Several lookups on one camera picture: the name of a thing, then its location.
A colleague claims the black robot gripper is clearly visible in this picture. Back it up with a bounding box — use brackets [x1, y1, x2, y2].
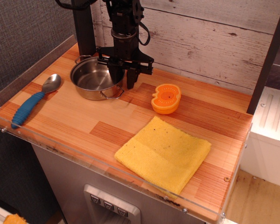
[97, 32, 154, 90]

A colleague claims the stainless steel pot with handles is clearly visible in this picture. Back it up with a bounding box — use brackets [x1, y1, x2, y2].
[70, 55, 125, 101]

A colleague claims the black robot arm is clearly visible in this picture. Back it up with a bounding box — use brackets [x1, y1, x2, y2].
[97, 0, 154, 89]

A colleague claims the yellow folded cloth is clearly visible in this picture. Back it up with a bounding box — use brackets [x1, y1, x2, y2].
[114, 117, 211, 199]

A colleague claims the orange toy pumpkin half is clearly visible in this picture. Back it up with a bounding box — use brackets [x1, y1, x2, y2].
[151, 84, 182, 115]

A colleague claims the grey toy kitchen cabinet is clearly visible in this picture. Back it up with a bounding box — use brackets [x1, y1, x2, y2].
[33, 146, 203, 224]

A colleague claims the clear acrylic edge guard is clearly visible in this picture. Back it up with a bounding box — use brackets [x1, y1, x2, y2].
[0, 112, 253, 221]

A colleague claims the silver panel with buttons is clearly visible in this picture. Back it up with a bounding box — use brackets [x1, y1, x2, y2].
[84, 184, 141, 224]

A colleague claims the yellow object bottom left corner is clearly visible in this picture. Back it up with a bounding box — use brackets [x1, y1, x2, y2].
[3, 214, 27, 224]

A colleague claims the dark left vertical post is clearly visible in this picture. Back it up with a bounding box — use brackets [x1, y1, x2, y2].
[73, 6, 96, 55]

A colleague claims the dark vertical post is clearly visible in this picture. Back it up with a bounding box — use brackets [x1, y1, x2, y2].
[73, 6, 96, 55]
[246, 18, 280, 115]

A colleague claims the metal spoon with blue handle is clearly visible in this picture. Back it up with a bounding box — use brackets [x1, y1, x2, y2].
[11, 74, 62, 129]

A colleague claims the dark right vertical post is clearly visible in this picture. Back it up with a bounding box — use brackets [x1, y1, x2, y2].
[246, 18, 280, 115]

